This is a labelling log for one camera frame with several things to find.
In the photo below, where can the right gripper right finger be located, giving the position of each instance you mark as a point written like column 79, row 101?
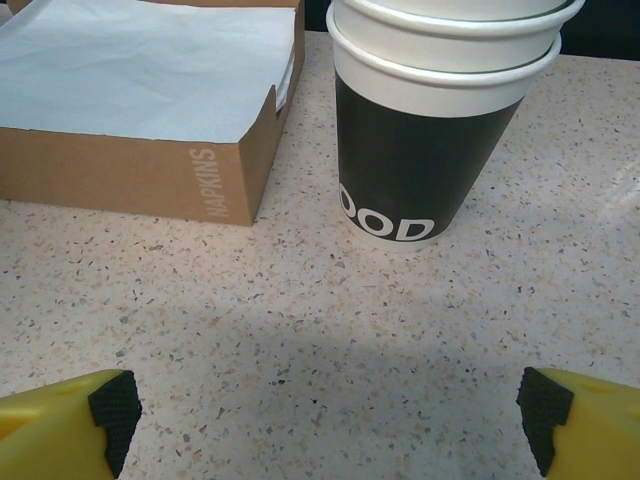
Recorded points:
column 595, row 435

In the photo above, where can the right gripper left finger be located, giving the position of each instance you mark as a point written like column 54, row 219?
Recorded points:
column 50, row 435

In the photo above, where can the brown cardboard napkin box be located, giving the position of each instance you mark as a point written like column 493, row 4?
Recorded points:
column 125, row 165

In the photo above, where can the white napkin stack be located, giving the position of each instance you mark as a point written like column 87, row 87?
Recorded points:
column 125, row 65

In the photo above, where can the white black paper cup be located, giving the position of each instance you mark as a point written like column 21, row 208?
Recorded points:
column 440, row 47
column 450, row 10
column 420, row 165

